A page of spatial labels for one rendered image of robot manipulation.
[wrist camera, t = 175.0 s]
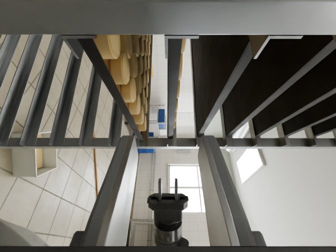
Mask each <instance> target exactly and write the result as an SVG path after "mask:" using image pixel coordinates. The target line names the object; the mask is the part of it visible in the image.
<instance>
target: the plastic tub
mask: <svg viewBox="0 0 336 252"><path fill-rule="evenodd" d="M21 135H22V133H12V134H11V138H20V137H21ZM50 136H51V131H39V133H38V138H50ZM57 168H58V165H57V148H12V172H13V177H35V178H37V177H40V176H42V175H44V174H46V173H48V172H51V171H53V170H55V169H57Z"/></svg>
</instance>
